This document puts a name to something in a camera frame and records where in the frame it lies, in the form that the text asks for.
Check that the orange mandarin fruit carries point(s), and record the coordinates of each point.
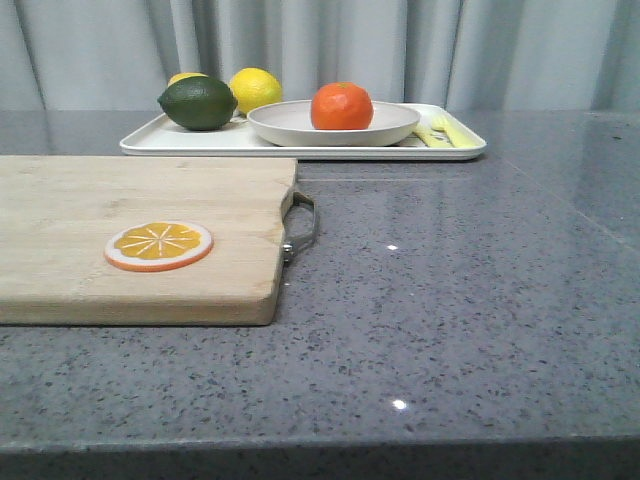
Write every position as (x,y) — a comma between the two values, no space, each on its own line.
(341,106)

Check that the white bear-print tray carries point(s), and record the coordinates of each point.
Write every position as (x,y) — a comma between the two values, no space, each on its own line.
(285,130)

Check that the yellow plastic knife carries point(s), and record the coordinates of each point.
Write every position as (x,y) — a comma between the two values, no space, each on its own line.
(432,138)

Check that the orange slice toy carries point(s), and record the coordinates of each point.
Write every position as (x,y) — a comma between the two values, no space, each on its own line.
(158,246)

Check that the yellow lemon front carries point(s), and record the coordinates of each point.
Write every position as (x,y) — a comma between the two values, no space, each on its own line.
(254,88)

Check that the yellow plastic fork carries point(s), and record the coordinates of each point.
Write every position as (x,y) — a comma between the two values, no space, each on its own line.
(457,137)

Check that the green lime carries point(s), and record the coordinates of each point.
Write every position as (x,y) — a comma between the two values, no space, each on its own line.
(198,103)

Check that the yellow lemon behind lime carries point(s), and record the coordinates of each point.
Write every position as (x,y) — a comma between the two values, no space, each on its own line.
(184,75)

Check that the wooden cutting board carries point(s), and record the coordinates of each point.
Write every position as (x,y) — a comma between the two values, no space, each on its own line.
(99,240)

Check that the grey curtain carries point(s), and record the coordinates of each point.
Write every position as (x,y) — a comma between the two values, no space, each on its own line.
(462,55)

